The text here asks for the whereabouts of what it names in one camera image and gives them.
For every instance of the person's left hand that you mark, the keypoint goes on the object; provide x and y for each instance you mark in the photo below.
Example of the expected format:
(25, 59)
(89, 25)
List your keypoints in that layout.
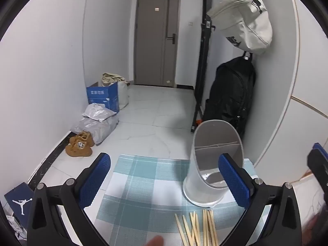
(155, 241)

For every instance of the grey door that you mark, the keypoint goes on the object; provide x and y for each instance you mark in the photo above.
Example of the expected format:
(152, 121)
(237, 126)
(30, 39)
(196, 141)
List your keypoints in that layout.
(151, 43)

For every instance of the white canvas bag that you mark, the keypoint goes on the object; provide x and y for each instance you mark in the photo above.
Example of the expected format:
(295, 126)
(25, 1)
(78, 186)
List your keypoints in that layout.
(243, 23)

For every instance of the dark blue shoebox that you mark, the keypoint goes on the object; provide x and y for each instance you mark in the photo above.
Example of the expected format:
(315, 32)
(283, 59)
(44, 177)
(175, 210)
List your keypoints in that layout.
(18, 199)

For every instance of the black metal coat rack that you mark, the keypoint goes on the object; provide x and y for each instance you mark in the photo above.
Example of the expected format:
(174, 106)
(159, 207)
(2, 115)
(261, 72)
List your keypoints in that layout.
(202, 56)

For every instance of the large grey mailer bag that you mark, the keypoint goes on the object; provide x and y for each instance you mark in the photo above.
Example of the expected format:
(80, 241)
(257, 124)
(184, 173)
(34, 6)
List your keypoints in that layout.
(102, 130)

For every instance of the small grey mailer bag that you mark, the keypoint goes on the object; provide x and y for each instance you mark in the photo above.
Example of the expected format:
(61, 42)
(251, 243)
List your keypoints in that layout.
(98, 112)

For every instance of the white cylindrical utensil holder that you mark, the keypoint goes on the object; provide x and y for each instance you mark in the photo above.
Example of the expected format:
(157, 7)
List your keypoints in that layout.
(193, 182)

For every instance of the beige cloth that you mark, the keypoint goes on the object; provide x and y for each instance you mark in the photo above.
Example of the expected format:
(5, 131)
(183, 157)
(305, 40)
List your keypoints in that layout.
(110, 78)

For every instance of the pile of wooden chopsticks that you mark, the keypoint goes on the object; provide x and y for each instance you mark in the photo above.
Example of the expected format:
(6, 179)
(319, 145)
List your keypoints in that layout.
(205, 225)

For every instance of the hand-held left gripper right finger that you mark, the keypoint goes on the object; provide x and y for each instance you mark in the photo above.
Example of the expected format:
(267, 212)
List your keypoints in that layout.
(233, 182)

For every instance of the white plastic sack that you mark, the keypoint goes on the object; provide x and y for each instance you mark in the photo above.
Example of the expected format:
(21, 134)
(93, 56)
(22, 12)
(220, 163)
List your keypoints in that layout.
(123, 94)

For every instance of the blue cardboard box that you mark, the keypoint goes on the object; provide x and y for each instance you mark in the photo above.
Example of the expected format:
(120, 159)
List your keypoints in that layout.
(102, 96)

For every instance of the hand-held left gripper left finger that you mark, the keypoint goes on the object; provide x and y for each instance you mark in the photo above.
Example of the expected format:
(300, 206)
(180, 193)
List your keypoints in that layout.
(94, 179)

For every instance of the tan suede shoe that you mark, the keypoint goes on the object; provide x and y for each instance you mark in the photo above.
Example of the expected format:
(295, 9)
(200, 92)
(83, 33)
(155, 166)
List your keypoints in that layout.
(83, 137)
(78, 150)

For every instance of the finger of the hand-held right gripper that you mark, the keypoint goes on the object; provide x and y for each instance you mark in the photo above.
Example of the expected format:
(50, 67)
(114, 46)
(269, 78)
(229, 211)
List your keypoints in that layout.
(317, 164)

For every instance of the teal checked tablecloth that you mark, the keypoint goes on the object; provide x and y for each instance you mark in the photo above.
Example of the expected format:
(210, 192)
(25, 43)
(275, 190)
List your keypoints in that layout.
(143, 184)

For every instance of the black backpack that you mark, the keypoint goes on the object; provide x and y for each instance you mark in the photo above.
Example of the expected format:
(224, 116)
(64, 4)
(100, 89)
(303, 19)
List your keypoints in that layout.
(228, 94)

